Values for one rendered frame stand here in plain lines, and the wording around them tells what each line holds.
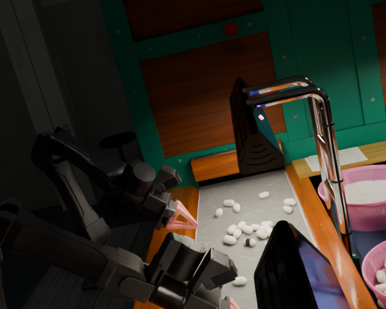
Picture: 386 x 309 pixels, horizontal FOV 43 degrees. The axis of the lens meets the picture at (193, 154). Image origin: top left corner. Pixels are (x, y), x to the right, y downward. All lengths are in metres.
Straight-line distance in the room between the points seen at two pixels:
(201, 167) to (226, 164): 0.08
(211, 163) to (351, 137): 0.47
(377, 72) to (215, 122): 0.54
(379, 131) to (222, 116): 0.52
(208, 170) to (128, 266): 0.82
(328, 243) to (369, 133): 0.64
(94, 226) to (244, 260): 0.46
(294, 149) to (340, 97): 0.22
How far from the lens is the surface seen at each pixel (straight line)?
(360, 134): 1.71
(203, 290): 0.89
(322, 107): 1.07
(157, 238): 1.37
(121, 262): 0.84
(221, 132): 1.66
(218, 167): 1.61
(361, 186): 1.51
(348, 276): 1.05
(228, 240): 1.28
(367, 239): 1.35
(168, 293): 0.88
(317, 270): 0.46
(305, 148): 1.68
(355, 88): 1.68
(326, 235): 1.20
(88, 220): 1.43
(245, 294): 1.09
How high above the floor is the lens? 1.33
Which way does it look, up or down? 16 degrees down
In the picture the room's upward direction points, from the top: 14 degrees counter-clockwise
